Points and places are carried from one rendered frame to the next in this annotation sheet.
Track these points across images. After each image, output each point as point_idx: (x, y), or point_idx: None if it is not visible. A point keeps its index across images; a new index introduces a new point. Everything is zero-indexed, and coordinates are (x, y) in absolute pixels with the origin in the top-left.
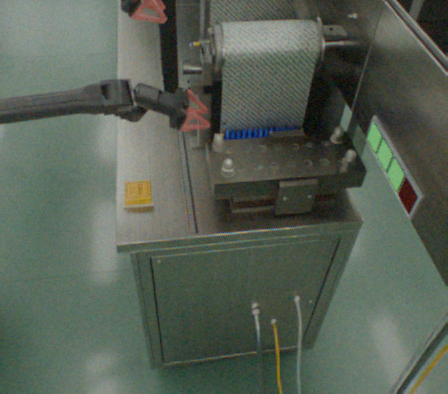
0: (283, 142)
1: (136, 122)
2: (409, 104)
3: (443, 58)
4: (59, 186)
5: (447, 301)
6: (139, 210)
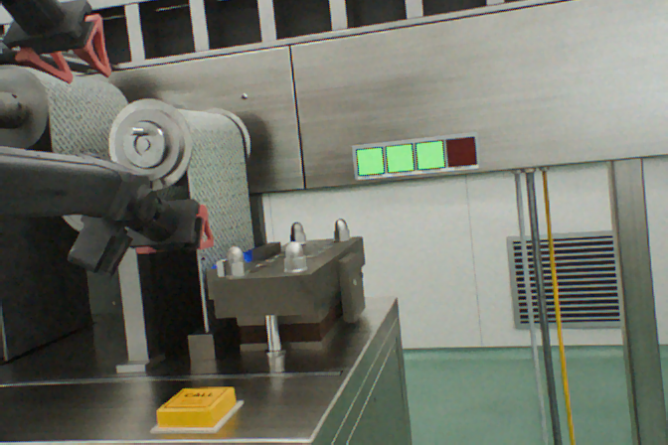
0: (273, 255)
1: None
2: (396, 86)
3: (408, 21)
4: None
5: None
6: (241, 415)
